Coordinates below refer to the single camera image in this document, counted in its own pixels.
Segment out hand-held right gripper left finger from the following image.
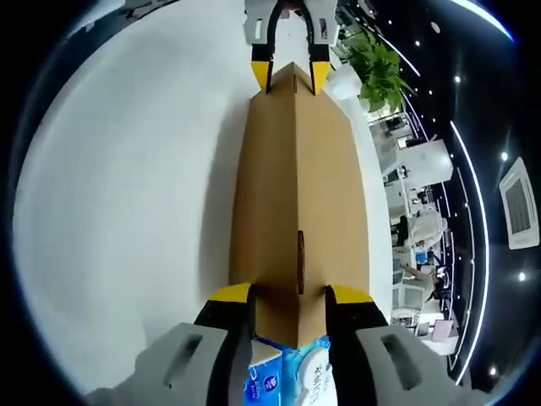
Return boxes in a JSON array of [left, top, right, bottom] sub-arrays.
[[84, 283, 257, 406]]

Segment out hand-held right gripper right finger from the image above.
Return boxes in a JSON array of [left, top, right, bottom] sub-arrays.
[[324, 284, 464, 406]]

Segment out ceiling air conditioner unit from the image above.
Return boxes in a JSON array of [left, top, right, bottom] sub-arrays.
[[498, 156, 541, 250]]

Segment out brown cardboard shoe box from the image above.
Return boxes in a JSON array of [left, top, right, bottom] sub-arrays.
[[227, 61, 373, 348]]

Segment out pink board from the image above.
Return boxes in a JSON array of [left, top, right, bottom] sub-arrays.
[[430, 319, 456, 342]]

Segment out blue soft tissue packet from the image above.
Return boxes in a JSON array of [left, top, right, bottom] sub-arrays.
[[243, 336, 288, 406]]

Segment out blue wet wipes packet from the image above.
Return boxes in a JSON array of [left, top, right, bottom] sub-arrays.
[[281, 333, 339, 406]]

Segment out black stool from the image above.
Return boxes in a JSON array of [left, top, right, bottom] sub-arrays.
[[391, 215, 409, 246]]

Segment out potted green plant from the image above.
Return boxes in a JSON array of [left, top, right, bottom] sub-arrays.
[[337, 31, 413, 113]]

